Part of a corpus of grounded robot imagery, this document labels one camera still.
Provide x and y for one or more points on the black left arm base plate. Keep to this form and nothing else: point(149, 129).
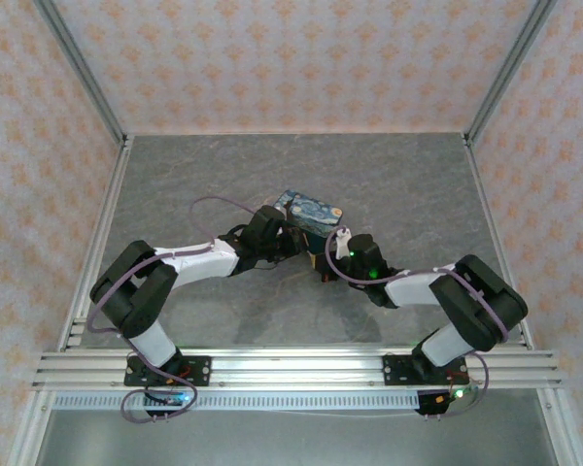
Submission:
point(199, 371)

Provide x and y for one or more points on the aluminium frame post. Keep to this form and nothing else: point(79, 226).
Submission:
point(506, 73)
point(86, 73)

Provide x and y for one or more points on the grey metal shelf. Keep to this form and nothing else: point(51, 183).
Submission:
point(296, 439)

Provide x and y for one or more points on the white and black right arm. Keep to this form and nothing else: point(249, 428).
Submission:
point(418, 290)

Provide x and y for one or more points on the aluminium table side rail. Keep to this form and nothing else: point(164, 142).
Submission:
point(493, 228)
point(102, 228)

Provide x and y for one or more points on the aluminium cross rail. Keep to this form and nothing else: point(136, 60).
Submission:
point(296, 369)

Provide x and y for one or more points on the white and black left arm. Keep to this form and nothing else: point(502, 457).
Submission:
point(199, 262)

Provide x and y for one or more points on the aluminium frame leg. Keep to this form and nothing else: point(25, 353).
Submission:
point(556, 427)
point(29, 427)

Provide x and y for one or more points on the starry night print tin box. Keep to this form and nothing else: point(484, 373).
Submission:
point(311, 211)

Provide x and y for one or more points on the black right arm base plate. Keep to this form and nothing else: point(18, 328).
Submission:
point(393, 371)

